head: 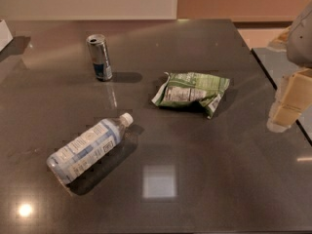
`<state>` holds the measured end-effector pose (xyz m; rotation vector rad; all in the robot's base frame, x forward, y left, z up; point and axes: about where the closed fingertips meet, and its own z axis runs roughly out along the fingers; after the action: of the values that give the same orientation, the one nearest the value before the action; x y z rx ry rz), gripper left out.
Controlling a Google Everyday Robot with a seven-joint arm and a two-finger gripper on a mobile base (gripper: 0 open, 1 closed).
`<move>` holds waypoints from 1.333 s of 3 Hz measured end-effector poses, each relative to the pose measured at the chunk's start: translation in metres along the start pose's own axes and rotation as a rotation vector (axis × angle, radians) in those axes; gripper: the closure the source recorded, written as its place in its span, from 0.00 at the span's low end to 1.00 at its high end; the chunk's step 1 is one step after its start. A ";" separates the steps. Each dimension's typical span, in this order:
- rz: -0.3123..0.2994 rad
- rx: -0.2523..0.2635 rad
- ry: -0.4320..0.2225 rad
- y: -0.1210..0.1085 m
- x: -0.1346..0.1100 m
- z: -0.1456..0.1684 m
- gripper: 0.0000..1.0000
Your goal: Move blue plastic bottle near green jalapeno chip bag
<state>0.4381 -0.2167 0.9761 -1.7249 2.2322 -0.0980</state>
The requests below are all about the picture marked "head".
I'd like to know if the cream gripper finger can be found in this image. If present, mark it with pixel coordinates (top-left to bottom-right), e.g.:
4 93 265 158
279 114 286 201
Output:
267 68 312 133

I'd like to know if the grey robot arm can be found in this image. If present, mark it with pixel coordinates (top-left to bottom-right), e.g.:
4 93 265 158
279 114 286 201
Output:
267 2 312 133

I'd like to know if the green jalapeno chip bag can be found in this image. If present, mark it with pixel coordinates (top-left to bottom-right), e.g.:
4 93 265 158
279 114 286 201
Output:
151 72 230 119

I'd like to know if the white box at table edge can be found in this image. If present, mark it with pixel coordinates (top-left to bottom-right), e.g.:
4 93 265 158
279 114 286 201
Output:
0 19 13 52

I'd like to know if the blue label plastic water bottle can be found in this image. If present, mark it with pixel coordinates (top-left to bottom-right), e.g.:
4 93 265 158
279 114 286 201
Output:
47 113 134 184

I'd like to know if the silver blue drink can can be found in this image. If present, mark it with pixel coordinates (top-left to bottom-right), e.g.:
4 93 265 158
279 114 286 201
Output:
86 34 112 81

